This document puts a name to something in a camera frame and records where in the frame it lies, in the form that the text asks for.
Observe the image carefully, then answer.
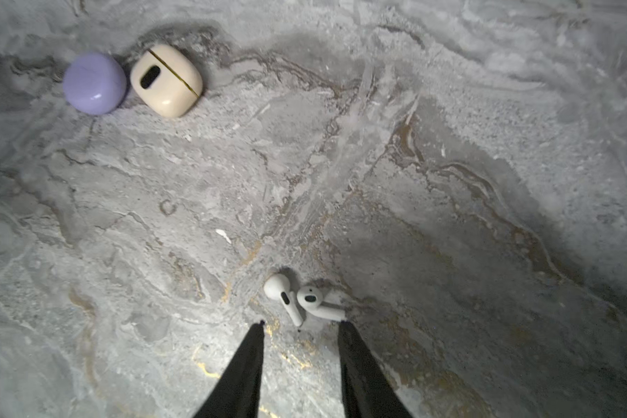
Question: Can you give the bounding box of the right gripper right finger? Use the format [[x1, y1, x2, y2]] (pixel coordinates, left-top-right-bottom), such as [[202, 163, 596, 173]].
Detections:
[[338, 322, 411, 418]]

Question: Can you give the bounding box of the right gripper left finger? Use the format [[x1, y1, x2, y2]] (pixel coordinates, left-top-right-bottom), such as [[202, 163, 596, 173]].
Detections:
[[194, 320, 265, 418]]

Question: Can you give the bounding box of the beige earbud charging case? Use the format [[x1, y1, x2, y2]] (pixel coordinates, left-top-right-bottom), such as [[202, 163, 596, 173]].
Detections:
[[130, 45, 204, 118]]

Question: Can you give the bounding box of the purple earbud case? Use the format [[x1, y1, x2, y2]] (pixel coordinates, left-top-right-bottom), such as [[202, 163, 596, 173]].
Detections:
[[63, 52, 128, 115]]

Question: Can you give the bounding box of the white earbud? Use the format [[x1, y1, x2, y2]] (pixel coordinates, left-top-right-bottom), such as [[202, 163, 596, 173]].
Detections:
[[297, 287, 347, 322], [263, 273, 303, 327]]

